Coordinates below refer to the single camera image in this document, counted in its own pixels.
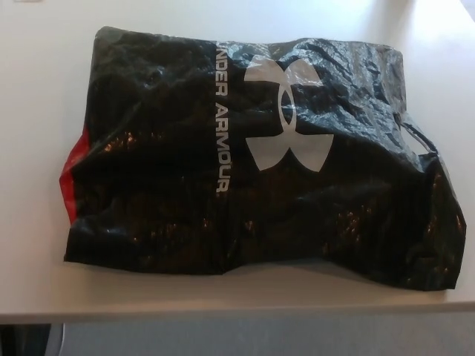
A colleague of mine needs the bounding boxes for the black Under Armour plastic bag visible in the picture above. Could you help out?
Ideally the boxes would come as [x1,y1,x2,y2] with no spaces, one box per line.
[58,24,468,297]

